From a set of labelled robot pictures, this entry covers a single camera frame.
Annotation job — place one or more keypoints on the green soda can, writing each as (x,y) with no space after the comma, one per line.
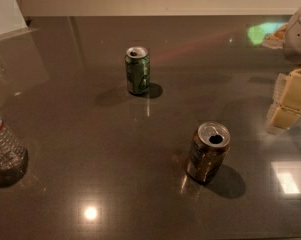
(137,61)

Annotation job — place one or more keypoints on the orange soda can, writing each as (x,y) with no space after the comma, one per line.
(209,146)

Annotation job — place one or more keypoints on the clear plastic water bottle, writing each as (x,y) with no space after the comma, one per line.
(13,154)

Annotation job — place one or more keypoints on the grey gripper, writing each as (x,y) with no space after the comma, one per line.
(298,39)

